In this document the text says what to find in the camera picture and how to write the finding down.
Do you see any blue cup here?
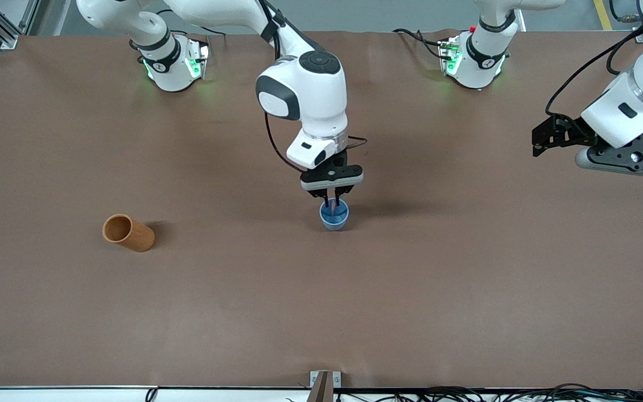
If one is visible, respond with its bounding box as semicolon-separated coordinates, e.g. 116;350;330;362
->
320;198;351;231

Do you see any brown cylindrical cup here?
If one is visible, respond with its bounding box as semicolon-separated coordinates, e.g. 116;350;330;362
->
102;214;156;253

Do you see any brown table cover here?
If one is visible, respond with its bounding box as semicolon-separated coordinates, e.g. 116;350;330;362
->
0;29;643;390

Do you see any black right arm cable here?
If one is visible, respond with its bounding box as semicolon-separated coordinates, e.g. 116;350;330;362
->
257;0;368;175

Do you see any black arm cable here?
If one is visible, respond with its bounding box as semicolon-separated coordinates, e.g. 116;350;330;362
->
545;31;643;132
257;0;368;175

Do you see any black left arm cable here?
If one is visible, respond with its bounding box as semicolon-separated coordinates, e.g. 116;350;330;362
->
545;31;643;132

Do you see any black left base cable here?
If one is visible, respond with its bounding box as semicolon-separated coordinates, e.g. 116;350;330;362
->
393;28;446;60

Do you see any black base cable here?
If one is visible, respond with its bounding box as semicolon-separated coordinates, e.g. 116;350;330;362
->
131;22;214;56
393;28;446;60

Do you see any black right base cable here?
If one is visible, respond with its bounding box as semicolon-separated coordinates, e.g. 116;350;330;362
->
131;22;214;56

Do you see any grey metal bracket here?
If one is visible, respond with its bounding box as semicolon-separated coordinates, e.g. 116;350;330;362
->
310;371;342;402

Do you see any brown upright post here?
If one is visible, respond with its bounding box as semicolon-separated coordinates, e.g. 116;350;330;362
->
309;372;334;402

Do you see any aluminium frame profile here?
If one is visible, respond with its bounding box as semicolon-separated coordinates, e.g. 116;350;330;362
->
0;0;40;49

